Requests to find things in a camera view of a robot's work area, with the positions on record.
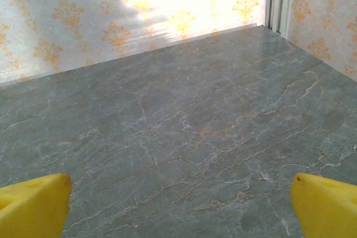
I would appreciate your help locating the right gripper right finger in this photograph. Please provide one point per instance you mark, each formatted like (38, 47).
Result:
(326, 207)

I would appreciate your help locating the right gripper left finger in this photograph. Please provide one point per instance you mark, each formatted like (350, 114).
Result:
(30, 204)

